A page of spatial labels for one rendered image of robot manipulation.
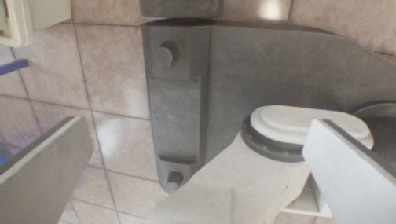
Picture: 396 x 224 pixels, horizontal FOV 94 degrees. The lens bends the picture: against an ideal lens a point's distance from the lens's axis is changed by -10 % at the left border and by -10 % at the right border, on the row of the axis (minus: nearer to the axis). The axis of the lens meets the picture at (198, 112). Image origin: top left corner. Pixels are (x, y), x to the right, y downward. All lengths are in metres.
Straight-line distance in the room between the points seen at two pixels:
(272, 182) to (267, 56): 0.26
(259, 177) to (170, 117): 0.29
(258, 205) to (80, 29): 0.73
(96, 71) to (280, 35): 0.62
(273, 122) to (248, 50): 0.17
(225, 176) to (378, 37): 0.57
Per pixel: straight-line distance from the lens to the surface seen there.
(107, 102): 0.85
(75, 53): 0.85
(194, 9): 0.43
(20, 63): 1.03
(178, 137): 0.55
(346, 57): 0.50
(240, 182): 0.30
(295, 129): 0.36
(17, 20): 0.63
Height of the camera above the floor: 0.61
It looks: 59 degrees down
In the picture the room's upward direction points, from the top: 157 degrees counter-clockwise
